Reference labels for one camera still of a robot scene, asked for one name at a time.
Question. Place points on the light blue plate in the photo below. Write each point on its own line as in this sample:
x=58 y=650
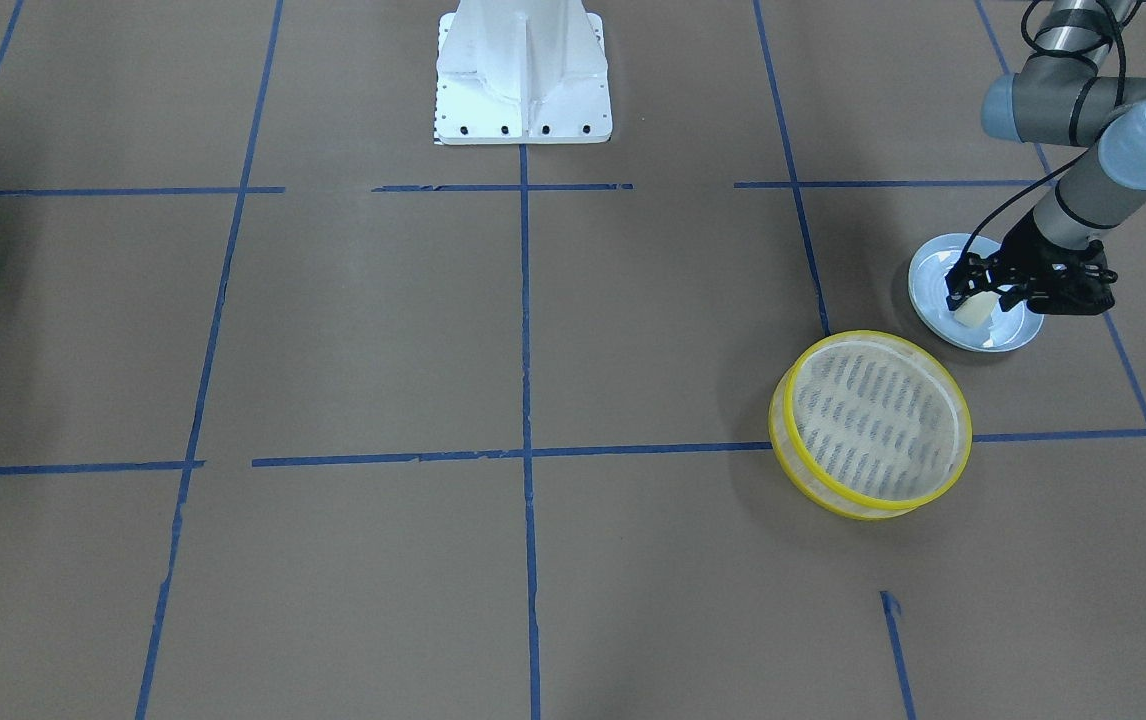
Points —
x=1006 y=331

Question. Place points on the white steamed bun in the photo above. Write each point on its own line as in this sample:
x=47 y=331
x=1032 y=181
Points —
x=976 y=310

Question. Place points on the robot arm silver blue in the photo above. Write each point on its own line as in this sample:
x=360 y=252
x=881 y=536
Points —
x=1074 y=91

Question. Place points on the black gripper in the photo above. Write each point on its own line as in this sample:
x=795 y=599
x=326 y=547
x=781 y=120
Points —
x=1021 y=249

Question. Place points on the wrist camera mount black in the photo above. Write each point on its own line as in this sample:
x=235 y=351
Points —
x=1072 y=282

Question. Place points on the yellow bamboo steamer basket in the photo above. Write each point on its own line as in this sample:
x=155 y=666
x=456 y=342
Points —
x=869 y=426

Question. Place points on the white pedestal column base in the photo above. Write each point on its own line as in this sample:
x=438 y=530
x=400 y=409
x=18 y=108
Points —
x=511 y=72

